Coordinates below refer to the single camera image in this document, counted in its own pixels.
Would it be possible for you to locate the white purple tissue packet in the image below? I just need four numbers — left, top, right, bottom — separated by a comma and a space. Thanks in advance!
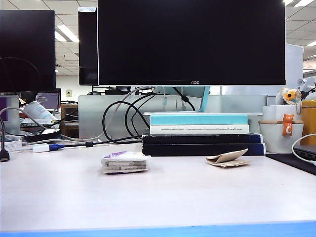
100, 151, 152, 175

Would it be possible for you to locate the teal book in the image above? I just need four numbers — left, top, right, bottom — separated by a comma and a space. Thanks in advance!
150, 115, 249, 125

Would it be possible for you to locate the white book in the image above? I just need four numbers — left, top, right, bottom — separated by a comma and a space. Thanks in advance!
150, 124, 250, 135

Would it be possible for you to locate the black flat box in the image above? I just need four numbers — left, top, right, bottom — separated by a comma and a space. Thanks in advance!
142, 132, 263, 144
142, 142, 267, 157

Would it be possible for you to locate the teal silver monitor stand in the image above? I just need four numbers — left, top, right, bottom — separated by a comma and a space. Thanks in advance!
143, 85, 264, 116

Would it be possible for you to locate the grey partition panel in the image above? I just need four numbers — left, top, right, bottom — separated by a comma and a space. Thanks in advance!
78, 94, 268, 139

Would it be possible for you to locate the black AOC monitor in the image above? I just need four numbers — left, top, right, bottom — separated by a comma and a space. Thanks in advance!
97, 0, 286, 86

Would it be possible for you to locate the wooden cabinet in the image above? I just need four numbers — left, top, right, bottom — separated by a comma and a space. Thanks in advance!
61, 103, 79, 139

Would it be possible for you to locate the black monitor with white sticker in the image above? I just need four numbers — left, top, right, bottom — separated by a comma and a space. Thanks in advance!
78, 6, 99, 86

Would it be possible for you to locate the small purple-screen monitor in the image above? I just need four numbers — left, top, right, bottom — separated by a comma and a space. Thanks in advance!
36, 88, 62, 112

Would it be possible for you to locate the white cup wooden lid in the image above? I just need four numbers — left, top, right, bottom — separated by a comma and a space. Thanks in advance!
258, 119, 304, 153

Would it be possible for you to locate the white square holder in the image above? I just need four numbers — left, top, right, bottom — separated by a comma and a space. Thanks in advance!
262, 105, 301, 121

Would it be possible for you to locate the black flat device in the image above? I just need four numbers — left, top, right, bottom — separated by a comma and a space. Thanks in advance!
24, 128, 62, 143

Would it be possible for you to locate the white printed bottle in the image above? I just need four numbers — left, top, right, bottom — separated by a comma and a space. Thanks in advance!
24, 100, 58, 121

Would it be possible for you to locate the white adapter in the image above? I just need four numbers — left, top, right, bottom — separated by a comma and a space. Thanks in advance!
31, 143, 51, 153

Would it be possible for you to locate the magazine stack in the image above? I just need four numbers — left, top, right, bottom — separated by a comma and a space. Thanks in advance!
19, 117, 60, 129

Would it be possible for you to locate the orange cat figurine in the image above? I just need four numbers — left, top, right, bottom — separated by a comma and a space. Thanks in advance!
282, 113, 295, 136

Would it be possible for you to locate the sunflower plush charm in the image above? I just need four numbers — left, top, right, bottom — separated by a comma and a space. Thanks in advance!
275, 86, 303, 114

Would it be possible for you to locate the black mouse pad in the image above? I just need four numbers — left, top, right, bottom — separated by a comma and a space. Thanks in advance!
266, 153, 316, 176

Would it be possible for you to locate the white board panel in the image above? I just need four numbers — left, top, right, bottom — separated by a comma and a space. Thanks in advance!
285, 43, 305, 87

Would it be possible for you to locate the small white box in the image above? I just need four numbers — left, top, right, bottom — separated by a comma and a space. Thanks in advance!
0, 139, 23, 153

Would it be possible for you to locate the black computer monitor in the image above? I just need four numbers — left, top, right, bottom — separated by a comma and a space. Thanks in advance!
0, 9, 56, 92

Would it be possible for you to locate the yellow canister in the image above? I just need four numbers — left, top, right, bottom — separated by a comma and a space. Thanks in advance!
300, 99, 316, 146

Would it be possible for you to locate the grey laptop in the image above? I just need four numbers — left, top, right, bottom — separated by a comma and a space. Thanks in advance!
293, 144, 316, 161

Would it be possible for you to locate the black HDMI plug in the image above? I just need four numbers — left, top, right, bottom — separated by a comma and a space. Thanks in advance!
0, 118, 11, 163

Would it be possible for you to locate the black looped cable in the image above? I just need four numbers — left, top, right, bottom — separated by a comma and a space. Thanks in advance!
124, 92, 154, 139
102, 91, 156, 144

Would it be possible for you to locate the black monitor power cable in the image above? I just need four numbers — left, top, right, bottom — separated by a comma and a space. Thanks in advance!
172, 86, 197, 111

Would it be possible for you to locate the black cable with ferrite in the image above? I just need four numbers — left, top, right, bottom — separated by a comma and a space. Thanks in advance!
63, 138, 144, 149

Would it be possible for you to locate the white cable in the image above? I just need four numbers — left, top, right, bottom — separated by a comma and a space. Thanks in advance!
291, 133, 316, 166

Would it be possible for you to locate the curved grey cable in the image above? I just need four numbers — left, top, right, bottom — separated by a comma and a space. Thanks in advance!
0, 106, 48, 129

